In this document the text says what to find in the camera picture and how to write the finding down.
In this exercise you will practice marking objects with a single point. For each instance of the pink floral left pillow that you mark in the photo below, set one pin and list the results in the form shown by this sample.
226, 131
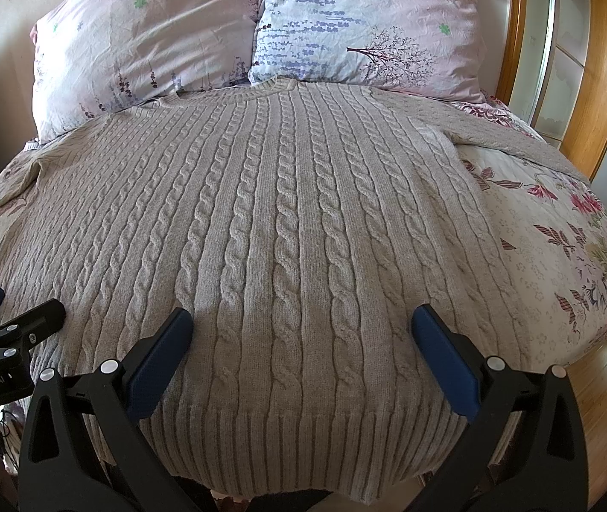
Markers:
99, 56

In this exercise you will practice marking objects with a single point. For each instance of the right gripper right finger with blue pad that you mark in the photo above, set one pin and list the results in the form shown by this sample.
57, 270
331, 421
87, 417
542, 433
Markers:
524, 446

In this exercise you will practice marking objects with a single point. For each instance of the floral quilt bedspread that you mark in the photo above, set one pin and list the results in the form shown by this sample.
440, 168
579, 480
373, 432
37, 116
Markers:
559, 255

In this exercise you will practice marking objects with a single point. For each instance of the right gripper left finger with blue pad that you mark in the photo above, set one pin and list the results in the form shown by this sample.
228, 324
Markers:
82, 449

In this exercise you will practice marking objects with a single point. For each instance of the wooden mirror wardrobe door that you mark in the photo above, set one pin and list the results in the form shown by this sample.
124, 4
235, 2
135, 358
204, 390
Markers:
554, 75

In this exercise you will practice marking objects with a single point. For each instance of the blue pink floral right pillow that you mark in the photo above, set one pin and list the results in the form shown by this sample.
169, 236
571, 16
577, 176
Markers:
431, 48

